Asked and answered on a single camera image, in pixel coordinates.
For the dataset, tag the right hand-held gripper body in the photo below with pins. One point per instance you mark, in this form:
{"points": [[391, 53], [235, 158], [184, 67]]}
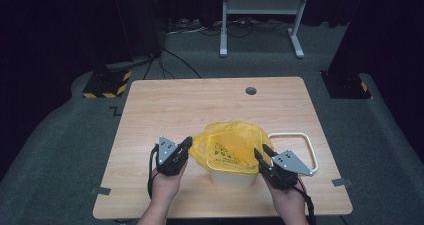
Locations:
{"points": [[286, 168]]}

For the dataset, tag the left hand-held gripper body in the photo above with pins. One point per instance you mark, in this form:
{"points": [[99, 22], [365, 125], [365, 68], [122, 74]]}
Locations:
{"points": [[170, 160]]}

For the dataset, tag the yellow plastic trash bag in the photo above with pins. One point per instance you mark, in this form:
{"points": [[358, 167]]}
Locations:
{"points": [[231, 148]]}

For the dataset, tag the cream plastic bin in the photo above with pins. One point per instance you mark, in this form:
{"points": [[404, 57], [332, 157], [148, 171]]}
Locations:
{"points": [[233, 180]]}

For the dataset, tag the person's left hand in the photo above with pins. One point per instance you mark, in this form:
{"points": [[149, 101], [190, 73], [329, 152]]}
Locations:
{"points": [[166, 186]]}

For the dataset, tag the person's right hand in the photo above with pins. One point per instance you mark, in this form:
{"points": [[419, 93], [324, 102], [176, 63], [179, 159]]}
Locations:
{"points": [[288, 198]]}

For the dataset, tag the grey tape piece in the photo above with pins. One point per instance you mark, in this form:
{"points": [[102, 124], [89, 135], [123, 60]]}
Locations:
{"points": [[342, 182], [101, 191]]}

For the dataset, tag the black yellow striped stand base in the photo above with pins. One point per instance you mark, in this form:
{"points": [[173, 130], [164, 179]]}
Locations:
{"points": [[346, 85], [106, 85]]}

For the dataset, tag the grey metal stand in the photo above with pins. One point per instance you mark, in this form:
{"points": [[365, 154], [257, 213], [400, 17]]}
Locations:
{"points": [[263, 6]]}

